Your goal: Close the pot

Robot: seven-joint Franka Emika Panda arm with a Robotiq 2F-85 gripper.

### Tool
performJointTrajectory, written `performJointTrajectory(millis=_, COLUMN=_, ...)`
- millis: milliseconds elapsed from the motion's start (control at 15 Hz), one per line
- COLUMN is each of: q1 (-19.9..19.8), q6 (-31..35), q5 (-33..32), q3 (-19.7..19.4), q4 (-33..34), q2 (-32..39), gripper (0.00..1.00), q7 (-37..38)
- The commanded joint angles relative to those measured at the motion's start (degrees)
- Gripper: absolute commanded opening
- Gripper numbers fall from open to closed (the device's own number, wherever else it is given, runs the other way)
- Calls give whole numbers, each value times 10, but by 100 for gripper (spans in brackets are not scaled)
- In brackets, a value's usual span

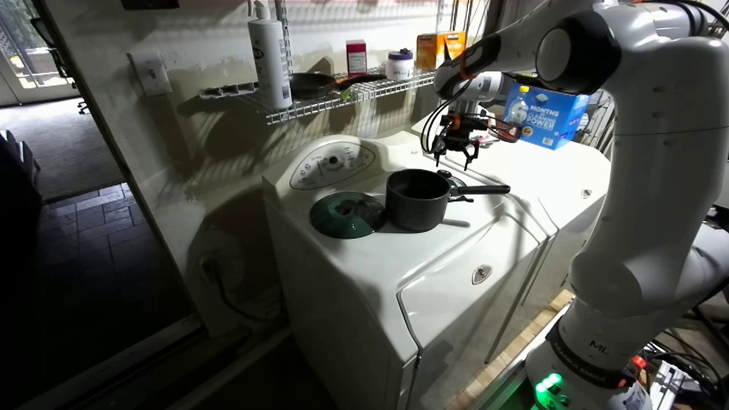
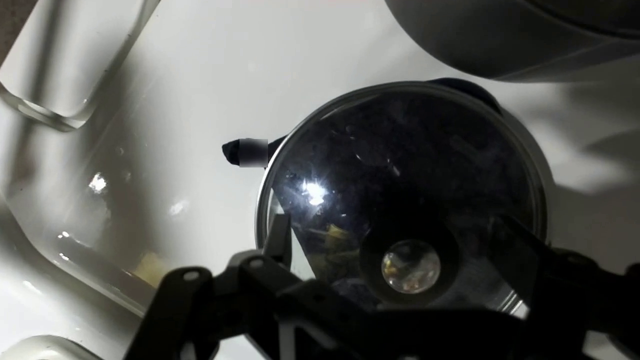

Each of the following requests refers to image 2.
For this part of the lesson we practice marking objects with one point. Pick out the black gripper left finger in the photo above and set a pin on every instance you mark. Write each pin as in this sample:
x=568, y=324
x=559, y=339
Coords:
x=200, y=306

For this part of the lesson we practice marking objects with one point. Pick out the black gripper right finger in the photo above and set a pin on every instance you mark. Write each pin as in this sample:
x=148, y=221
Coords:
x=580, y=301

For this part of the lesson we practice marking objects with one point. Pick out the shiny black round pot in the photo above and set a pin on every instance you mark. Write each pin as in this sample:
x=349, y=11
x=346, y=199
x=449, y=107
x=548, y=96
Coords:
x=413, y=173

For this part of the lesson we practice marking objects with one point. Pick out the white washing machine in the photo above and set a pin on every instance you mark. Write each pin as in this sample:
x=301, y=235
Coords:
x=200, y=80

